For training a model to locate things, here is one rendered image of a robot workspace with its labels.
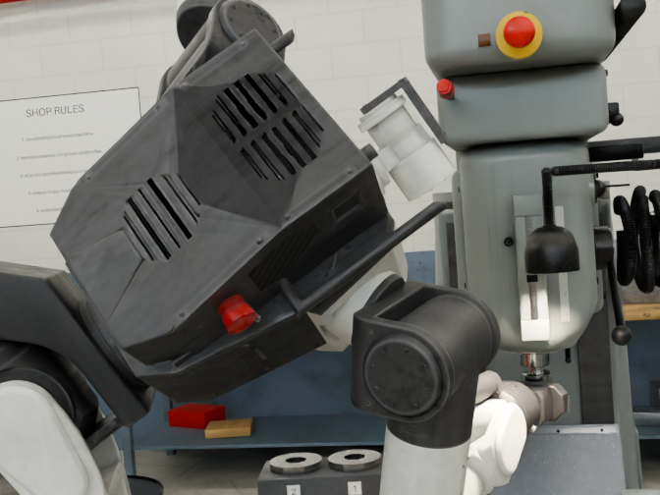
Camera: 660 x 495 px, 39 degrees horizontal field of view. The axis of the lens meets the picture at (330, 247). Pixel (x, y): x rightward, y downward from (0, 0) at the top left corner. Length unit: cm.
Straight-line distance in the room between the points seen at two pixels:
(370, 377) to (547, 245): 43
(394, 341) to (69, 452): 35
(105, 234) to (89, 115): 538
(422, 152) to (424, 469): 35
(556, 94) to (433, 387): 61
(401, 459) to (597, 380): 96
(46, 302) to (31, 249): 550
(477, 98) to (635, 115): 440
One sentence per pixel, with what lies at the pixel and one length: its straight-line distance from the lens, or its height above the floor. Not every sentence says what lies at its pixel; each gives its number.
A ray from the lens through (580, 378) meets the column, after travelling 189.
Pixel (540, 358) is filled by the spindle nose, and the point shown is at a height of 129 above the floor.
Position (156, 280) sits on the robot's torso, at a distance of 88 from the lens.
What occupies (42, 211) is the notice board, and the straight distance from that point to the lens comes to 643.
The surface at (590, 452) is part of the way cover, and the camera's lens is 190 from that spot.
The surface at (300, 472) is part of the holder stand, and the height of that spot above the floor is 112.
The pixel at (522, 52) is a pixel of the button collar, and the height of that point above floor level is 174.
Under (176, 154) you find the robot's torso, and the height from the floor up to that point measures 162.
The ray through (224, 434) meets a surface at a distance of 549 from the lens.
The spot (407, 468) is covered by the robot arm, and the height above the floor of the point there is 128.
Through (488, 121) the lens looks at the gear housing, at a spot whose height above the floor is 166.
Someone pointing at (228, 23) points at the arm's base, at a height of 177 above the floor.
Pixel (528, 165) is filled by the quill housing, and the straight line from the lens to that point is 139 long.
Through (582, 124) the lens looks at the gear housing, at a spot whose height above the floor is 164.
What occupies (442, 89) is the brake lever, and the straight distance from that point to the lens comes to 123.
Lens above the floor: 157
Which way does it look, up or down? 3 degrees down
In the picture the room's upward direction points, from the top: 4 degrees counter-clockwise
